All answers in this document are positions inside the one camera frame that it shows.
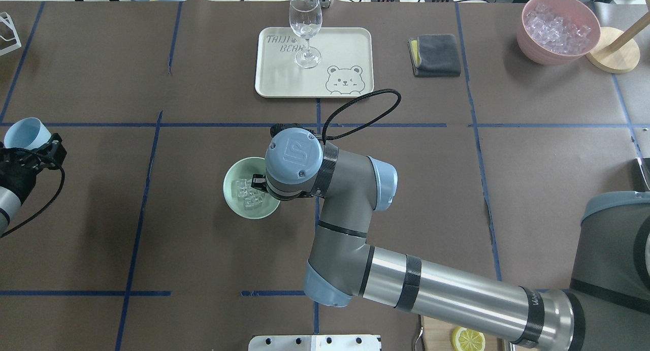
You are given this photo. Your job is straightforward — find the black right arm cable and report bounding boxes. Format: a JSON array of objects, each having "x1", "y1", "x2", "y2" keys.
[{"x1": 321, "y1": 89, "x2": 402, "y2": 141}]

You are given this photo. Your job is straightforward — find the lemon half slice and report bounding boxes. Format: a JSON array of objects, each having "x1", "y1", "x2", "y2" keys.
[{"x1": 450, "y1": 327, "x2": 486, "y2": 351}]

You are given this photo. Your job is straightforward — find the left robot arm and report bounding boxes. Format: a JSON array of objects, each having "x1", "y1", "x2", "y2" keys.
[{"x1": 1, "y1": 133, "x2": 67, "y2": 238}]

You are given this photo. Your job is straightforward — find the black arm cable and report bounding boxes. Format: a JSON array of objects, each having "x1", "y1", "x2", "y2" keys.
[
  {"x1": 321, "y1": 89, "x2": 402, "y2": 141},
  {"x1": 0, "y1": 153, "x2": 66, "y2": 238}
]

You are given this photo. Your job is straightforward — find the light blue cup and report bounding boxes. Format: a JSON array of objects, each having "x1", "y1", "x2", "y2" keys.
[{"x1": 3, "y1": 117, "x2": 52, "y2": 150}]

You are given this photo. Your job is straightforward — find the ice cubes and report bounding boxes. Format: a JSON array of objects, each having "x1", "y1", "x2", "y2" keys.
[{"x1": 234, "y1": 178, "x2": 266, "y2": 210}]

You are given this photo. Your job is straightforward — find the white wire cup rack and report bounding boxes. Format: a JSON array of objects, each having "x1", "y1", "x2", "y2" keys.
[{"x1": 1, "y1": 12, "x2": 22, "y2": 55}]

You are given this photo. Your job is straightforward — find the clear wine glass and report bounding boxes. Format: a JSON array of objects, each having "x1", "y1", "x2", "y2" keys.
[{"x1": 289, "y1": 0, "x2": 322, "y2": 69}]

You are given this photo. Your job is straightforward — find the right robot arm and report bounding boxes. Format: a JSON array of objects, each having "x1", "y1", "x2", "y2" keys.
[{"x1": 253, "y1": 126, "x2": 636, "y2": 349}]

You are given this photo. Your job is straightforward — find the wooden cutting board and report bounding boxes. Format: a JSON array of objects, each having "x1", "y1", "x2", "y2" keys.
[{"x1": 419, "y1": 314, "x2": 539, "y2": 351}]

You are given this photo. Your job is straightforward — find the grey yellow folded cloth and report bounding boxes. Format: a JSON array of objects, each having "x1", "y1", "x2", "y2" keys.
[{"x1": 408, "y1": 34, "x2": 461, "y2": 77}]

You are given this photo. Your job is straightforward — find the cream bear tray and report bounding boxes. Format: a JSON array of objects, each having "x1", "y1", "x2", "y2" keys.
[{"x1": 254, "y1": 27, "x2": 375, "y2": 99}]

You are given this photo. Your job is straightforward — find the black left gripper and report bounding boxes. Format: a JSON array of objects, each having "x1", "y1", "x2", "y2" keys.
[{"x1": 1, "y1": 133, "x2": 67, "y2": 199}]

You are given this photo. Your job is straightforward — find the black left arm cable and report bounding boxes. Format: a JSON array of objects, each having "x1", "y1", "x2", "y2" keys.
[{"x1": 0, "y1": 153, "x2": 66, "y2": 238}]

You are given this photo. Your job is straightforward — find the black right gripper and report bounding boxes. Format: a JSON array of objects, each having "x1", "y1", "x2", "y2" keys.
[{"x1": 251, "y1": 174, "x2": 268, "y2": 193}]

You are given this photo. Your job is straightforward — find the pink bowl of ice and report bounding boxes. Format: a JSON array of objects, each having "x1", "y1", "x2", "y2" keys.
[{"x1": 517, "y1": 0, "x2": 601, "y2": 66}]

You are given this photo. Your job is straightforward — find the green bowl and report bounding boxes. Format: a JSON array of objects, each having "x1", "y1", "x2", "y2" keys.
[{"x1": 223, "y1": 157, "x2": 279, "y2": 219}]

